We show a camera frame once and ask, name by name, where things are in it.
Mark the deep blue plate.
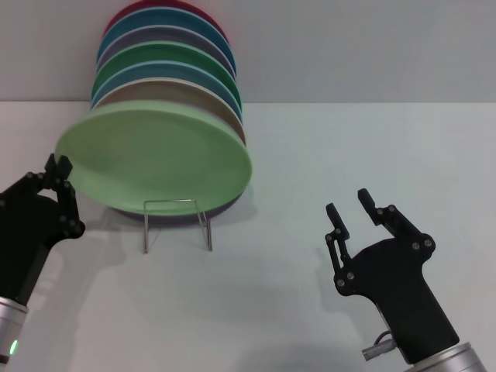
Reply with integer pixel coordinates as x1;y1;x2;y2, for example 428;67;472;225
96;7;236;74

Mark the light green plate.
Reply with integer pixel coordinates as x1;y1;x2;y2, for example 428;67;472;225
54;99;253;218

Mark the clear acrylic plate rack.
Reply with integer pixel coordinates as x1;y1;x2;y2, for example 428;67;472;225
143;198;214;255

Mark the light blue plate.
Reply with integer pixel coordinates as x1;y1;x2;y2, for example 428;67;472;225
91;60;243;121

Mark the tan beige plate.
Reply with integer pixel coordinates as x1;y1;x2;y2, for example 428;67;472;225
92;76;247;146

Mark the dark green plate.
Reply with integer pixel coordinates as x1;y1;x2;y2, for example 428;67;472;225
91;40;243;113

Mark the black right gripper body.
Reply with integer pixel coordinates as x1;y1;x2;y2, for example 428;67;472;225
335;239;460;354

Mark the lilac plate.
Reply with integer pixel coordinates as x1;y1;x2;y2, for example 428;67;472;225
112;193;245;227

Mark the grey purple plate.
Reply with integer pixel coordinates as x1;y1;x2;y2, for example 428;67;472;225
95;25;238;78

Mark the dark red plate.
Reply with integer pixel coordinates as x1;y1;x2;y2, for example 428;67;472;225
103;0;229;43

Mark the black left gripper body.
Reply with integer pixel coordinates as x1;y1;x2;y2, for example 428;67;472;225
0;193;81;307

